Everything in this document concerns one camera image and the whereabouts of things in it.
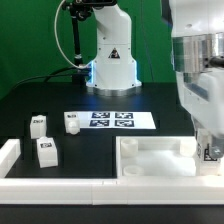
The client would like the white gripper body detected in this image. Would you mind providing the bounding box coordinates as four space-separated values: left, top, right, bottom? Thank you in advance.
176 69 224 137

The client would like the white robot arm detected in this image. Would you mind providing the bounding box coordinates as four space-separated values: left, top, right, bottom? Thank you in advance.
87 0 224 160

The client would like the white square tabletop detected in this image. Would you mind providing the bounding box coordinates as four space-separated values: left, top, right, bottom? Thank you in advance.
116 136 196 177

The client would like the white cable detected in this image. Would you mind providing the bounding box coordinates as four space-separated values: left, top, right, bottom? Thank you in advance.
53 0 93 70

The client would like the black camera stand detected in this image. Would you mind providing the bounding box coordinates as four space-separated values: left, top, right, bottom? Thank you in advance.
56 0 94 94

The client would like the paper sheet with tags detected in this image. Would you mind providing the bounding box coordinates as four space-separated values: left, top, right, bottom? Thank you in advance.
63 111 157 130

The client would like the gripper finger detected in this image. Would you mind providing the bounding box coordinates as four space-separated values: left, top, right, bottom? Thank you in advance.
209 135 224 159

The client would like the white U-shaped fence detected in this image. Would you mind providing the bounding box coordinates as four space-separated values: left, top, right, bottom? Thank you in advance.
0 139 224 205

